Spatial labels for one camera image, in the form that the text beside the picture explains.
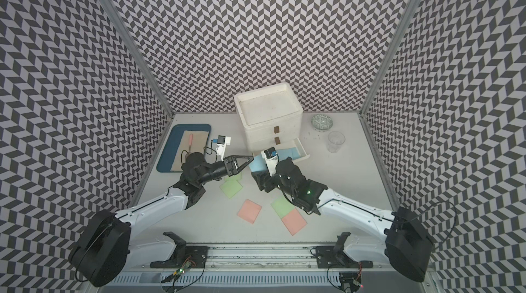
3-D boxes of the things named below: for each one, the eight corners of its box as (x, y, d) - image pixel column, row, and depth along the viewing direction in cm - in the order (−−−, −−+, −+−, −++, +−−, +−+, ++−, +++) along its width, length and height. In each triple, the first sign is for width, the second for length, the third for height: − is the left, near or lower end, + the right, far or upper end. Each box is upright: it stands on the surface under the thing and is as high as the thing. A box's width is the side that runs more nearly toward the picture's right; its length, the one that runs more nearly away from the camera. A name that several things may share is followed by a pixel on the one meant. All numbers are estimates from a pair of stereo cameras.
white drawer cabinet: (251, 162, 99) (245, 129, 80) (241, 128, 113) (234, 93, 94) (300, 149, 104) (306, 115, 85) (284, 117, 118) (287, 82, 99)
